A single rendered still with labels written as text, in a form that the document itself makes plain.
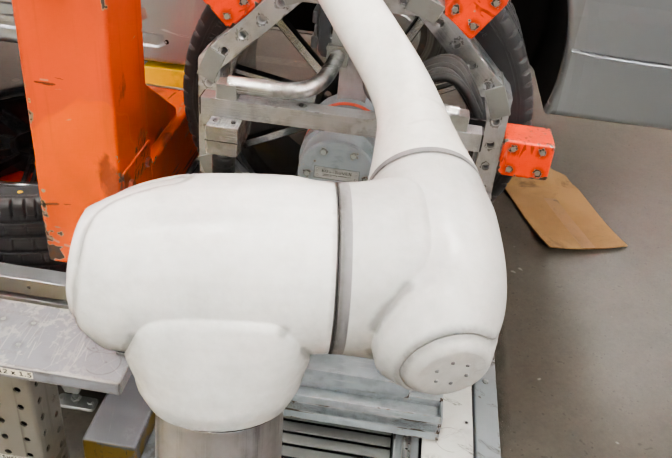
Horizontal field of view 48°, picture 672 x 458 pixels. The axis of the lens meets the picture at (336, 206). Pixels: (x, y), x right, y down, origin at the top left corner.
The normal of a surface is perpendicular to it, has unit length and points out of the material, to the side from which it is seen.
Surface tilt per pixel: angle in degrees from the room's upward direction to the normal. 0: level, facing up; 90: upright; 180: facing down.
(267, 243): 39
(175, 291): 69
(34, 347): 0
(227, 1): 90
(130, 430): 0
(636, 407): 0
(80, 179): 90
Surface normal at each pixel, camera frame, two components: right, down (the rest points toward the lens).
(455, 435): 0.08, -0.84
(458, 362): 0.18, 0.70
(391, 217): 0.22, -0.66
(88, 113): -0.13, 0.52
